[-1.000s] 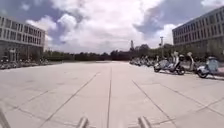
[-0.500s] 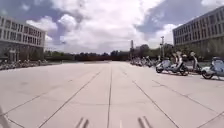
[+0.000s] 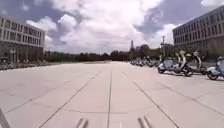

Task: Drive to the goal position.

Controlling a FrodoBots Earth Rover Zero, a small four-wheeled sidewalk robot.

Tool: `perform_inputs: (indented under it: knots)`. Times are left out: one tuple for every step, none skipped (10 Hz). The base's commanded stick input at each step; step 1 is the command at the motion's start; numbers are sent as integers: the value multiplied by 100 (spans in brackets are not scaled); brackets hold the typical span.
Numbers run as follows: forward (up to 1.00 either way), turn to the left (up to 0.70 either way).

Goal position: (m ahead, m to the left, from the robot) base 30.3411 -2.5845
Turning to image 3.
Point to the pale stone slab plaza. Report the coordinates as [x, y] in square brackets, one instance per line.
[106, 86]

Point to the row of trees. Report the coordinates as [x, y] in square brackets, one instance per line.
[86, 56]

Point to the thin tower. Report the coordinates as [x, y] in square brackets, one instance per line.
[132, 45]

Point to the pole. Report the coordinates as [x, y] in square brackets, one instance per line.
[163, 46]

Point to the robot's own part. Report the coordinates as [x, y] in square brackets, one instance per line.
[144, 122]
[82, 123]

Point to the white parked scooter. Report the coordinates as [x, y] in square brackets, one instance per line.
[198, 63]

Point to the row of parked bicycles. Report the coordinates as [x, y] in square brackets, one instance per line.
[20, 64]

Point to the pale long office building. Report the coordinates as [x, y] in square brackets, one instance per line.
[20, 36]

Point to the dark grey office building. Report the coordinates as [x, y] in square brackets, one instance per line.
[203, 31]

